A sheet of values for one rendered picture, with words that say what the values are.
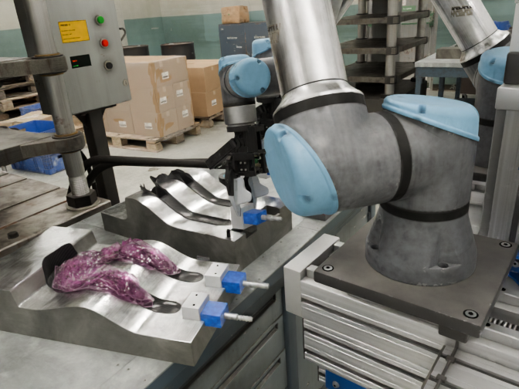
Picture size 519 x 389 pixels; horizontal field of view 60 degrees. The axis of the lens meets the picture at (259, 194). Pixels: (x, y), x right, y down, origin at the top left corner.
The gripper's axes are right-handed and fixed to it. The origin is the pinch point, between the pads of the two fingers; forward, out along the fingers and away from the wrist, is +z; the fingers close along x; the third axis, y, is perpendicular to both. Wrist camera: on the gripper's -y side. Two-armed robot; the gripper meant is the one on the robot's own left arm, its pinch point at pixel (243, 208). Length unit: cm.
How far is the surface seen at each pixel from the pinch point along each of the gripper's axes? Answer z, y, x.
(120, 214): 2.8, -41.5, -5.5
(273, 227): 7.6, 1.1, 9.7
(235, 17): -174, -432, 574
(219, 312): 12.7, 12.7, -26.5
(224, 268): 8.8, 5.6, -15.9
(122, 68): -43, -80, 34
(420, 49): -66, -94, 483
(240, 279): 10.8, 9.7, -16.0
